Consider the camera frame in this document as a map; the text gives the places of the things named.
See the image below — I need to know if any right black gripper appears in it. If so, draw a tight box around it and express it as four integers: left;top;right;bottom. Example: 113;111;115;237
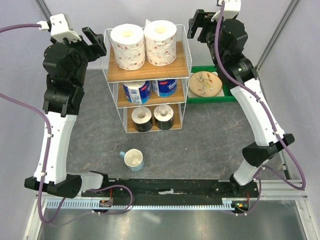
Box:
187;8;231;66

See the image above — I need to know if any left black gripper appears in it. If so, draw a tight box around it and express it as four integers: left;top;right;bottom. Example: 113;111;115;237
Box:
51;26;107;87

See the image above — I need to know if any white floral roll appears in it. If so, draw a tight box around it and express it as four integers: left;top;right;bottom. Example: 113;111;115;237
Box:
143;20;177;67
110;23;146;71

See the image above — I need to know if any blue roll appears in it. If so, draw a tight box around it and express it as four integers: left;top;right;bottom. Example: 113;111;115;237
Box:
123;80;151;105
151;79;177;97

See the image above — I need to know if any white wire wooden shelf rack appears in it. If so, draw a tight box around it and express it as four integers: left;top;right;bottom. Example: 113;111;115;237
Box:
102;24;192;134

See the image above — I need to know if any black roll front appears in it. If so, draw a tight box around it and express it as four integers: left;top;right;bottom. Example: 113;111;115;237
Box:
131;106;153;133

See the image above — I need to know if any black paper towel roll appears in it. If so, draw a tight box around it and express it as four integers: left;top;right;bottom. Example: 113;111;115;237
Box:
153;104;174;131

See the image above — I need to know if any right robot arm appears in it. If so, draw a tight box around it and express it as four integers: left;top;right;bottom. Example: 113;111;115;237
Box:
187;9;295;197

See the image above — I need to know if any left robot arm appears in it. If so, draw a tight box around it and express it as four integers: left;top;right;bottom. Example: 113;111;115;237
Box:
24;27;107;199

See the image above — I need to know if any bird pattern ceramic plate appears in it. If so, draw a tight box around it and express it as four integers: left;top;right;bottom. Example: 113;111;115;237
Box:
188;71;223;97

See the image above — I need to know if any green plastic tray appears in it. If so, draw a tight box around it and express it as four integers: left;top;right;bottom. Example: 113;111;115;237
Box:
186;65;236;104

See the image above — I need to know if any light blue ceramic mug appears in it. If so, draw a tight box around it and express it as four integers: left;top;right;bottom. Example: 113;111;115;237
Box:
119;149;144;172

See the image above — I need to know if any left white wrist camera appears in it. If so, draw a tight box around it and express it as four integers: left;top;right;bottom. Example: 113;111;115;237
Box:
37;13;81;43

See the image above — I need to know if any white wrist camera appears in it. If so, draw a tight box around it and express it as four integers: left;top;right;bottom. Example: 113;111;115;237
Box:
37;13;81;43
211;0;242;22

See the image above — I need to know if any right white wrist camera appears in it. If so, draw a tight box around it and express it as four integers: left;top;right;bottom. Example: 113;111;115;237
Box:
211;0;242;22

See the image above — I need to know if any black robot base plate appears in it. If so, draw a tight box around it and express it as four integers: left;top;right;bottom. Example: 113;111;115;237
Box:
80;178;259;205

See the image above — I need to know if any light blue cable duct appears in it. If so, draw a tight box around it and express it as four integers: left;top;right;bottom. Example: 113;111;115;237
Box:
60;199;235;211

